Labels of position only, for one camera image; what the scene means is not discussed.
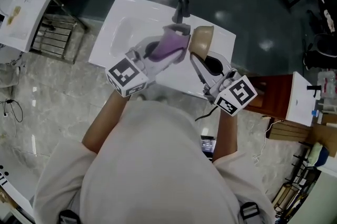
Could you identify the black office chair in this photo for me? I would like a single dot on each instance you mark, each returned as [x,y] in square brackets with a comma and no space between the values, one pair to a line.
[322,49]

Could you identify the beige bowl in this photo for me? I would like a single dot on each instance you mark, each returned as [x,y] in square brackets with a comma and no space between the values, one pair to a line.
[201,39]

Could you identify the pack of water bottles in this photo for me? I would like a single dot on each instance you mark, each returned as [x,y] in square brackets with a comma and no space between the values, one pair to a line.
[327,84]

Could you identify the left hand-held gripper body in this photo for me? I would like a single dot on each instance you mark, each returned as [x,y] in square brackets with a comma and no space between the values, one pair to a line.
[126,74]

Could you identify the person's white shirt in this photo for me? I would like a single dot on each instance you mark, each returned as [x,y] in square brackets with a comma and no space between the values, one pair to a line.
[152,165]

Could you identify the small black faucet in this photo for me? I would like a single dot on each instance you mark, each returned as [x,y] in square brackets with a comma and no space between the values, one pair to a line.
[314,89]

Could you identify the small white sink basin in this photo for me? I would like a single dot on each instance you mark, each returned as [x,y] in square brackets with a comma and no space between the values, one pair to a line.
[300,101]

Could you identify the person's right forearm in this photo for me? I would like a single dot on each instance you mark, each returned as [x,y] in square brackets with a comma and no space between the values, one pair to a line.
[226,136]

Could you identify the white counter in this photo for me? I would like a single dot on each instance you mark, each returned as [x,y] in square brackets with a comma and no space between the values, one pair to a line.
[13,186]

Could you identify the black screen device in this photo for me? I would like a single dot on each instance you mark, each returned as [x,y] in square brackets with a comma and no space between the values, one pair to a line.
[208,146]

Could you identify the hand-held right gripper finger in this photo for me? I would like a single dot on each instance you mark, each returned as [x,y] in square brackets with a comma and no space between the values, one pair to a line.
[201,68]

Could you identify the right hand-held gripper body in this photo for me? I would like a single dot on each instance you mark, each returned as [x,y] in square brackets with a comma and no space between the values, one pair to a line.
[237,96]

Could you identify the purple cloth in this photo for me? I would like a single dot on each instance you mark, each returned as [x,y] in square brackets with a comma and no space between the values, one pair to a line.
[168,45]

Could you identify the white ceramic sink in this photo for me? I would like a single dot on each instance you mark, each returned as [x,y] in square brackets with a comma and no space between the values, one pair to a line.
[126,25]

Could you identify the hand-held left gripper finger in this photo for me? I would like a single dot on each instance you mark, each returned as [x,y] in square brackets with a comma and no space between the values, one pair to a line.
[181,55]
[181,28]

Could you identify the person's left forearm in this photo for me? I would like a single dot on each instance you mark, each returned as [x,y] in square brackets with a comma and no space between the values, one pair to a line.
[105,125]

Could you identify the brown wooden cabinet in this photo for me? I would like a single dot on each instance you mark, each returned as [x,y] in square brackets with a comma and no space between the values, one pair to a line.
[273,93]

